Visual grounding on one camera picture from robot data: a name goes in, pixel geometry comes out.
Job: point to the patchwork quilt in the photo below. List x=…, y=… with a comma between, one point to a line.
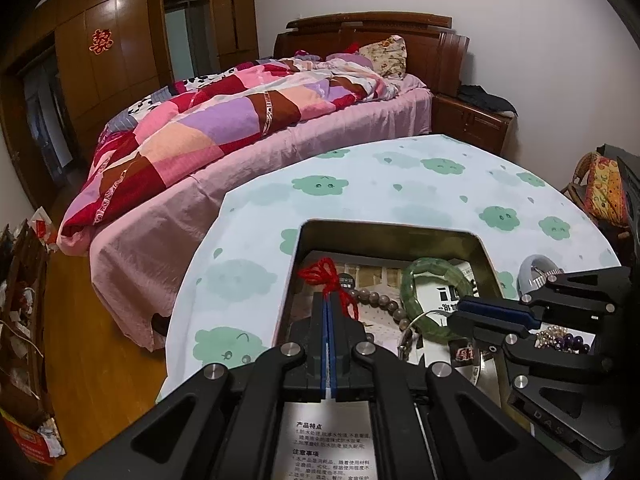
x=200, y=135

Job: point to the wicker chair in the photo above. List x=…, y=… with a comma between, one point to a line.
x=572, y=192

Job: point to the wooden nightstand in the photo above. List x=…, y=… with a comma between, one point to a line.
x=470, y=120

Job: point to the metal tin lid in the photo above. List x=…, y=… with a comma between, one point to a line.
x=480, y=380

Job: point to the red cardboard box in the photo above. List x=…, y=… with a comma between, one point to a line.
x=27, y=442

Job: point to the floral chair cushion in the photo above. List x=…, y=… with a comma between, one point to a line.
x=605, y=190

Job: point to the bed with pink sheet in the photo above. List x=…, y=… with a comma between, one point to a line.
x=240, y=185

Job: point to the white instruction leaflet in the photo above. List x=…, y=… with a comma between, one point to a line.
x=325, y=440

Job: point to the red white paper bag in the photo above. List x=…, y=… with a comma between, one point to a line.
x=44, y=227

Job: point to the green jade bangle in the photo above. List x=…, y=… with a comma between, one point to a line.
x=415, y=285

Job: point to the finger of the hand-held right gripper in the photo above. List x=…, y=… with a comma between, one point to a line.
x=495, y=310
x=480, y=327

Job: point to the dark clothing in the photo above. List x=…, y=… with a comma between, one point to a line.
x=482, y=96

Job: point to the red paper-cut decoration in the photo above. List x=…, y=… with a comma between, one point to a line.
x=100, y=41

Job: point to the printed paper liner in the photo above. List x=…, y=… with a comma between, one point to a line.
x=370, y=270

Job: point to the red tassel ornament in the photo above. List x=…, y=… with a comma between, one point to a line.
x=352, y=48

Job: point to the red black small packet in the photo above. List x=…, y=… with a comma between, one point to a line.
x=462, y=355

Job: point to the green cloud print tablecloth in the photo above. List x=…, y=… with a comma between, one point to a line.
x=400, y=185

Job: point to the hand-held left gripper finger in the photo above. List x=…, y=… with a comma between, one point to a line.
x=334, y=360
x=322, y=360

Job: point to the thin silver bangle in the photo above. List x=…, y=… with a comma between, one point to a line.
x=406, y=332

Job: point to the pale grey jade bangle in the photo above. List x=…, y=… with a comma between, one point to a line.
x=530, y=267

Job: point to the wooden low cabinet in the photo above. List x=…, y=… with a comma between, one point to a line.
x=25, y=280

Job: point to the floral pillow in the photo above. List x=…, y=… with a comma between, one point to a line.
x=385, y=55

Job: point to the wooden headboard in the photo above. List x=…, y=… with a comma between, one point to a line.
x=425, y=50

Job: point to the wooden wardrobe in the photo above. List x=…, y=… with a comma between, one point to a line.
x=120, y=50

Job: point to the metal tin box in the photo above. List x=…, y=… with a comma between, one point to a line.
x=385, y=240

